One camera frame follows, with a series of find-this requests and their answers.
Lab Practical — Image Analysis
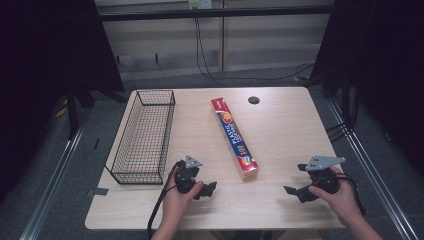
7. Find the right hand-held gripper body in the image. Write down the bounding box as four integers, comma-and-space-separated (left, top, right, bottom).
304, 155, 347, 195

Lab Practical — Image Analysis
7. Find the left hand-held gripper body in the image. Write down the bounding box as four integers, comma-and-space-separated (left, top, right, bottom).
174, 154, 204, 195

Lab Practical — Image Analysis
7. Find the person's left hand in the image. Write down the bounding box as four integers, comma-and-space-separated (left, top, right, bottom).
161, 165, 205, 232

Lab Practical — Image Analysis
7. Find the person's right hand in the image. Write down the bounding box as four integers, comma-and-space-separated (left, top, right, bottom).
307, 165, 364, 228

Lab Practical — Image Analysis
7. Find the red blue plastic wrap box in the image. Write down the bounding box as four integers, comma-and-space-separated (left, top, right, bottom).
210, 97, 260, 182

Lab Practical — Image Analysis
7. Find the dark curtain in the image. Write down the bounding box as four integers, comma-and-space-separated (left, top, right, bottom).
0, 0, 125, 204
309, 0, 424, 174

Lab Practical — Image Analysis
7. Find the black metal stand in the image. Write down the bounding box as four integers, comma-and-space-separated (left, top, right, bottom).
65, 85, 98, 140

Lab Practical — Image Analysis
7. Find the black horizontal bar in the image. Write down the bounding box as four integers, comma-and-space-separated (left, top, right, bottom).
98, 5, 335, 22

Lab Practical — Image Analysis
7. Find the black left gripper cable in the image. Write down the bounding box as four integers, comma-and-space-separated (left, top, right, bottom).
146, 159, 185, 240

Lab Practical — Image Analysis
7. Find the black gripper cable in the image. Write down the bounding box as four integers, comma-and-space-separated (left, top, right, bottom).
146, 159, 185, 240
335, 172, 367, 216

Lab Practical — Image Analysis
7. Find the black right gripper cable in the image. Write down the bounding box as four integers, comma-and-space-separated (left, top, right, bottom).
335, 172, 367, 216

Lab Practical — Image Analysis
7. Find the bundle of black floor cables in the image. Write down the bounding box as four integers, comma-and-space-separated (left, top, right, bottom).
325, 87, 359, 144

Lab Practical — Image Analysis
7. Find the metal floor rail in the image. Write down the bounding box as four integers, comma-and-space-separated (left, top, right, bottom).
327, 98, 422, 240
19, 109, 93, 240

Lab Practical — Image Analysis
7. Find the black wire basket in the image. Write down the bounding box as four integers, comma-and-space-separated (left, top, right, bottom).
104, 89, 177, 186

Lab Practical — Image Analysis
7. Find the black hanging wall cable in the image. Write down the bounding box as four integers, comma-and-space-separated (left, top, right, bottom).
194, 16, 316, 88

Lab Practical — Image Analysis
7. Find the white wall socket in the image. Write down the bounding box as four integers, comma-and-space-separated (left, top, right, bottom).
188, 0, 214, 10

